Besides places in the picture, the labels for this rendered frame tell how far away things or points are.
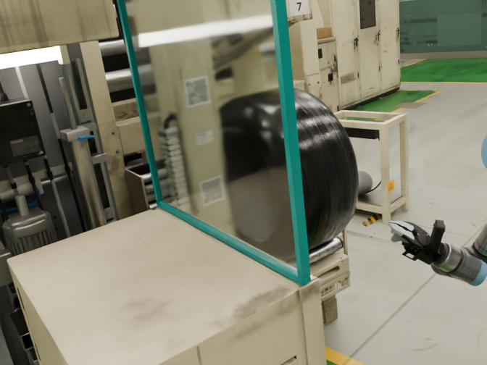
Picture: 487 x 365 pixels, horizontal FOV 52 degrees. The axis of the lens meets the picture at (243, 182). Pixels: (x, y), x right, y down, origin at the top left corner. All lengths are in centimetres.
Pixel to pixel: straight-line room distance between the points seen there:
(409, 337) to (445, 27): 1084
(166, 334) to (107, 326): 10
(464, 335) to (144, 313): 224
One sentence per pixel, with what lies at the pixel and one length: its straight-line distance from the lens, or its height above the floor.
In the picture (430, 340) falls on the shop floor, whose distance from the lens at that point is 283.
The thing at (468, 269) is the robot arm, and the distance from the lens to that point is 180.
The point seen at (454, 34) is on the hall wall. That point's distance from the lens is 1304.
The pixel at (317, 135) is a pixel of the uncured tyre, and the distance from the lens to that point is 147.
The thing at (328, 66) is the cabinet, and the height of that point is 91.
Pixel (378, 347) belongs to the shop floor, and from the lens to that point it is 276.
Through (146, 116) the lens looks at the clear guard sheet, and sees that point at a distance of 118.
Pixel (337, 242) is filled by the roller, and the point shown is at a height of 92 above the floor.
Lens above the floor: 171
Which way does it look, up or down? 19 degrees down
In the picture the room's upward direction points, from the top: 7 degrees counter-clockwise
